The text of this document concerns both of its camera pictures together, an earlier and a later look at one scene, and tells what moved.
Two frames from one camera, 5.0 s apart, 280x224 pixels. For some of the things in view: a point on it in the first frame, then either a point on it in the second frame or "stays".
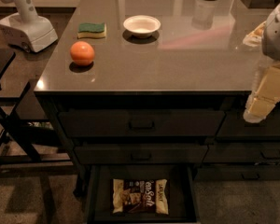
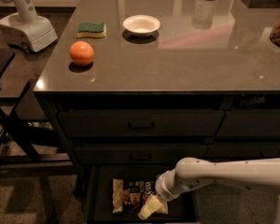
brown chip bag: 140,197 stays
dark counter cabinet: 161,77 stays
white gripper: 277,35 to 163,191
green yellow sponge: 88,30 stays
